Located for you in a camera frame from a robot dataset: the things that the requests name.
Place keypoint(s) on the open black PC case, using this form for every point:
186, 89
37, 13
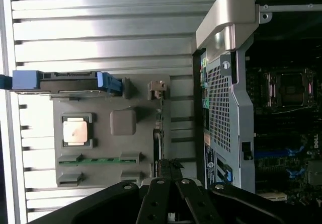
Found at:
226, 108

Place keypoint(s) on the CPU chip with metal lid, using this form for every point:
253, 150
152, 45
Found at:
75, 132

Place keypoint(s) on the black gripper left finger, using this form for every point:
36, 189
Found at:
153, 201

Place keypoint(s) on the blue case latch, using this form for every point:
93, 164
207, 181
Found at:
228, 173

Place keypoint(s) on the hard disk in blue caddy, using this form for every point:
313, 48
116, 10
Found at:
68, 85

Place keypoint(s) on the green RAM stick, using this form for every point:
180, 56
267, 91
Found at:
100, 160

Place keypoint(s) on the blue expansion slot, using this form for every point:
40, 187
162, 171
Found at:
271, 151

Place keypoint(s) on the CPU socket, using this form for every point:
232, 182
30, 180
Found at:
289, 89

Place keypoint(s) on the grey parts rack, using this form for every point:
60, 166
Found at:
100, 138

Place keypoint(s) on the green motherboard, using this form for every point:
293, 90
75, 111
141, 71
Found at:
276, 133

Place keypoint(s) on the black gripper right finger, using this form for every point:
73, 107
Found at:
198, 204

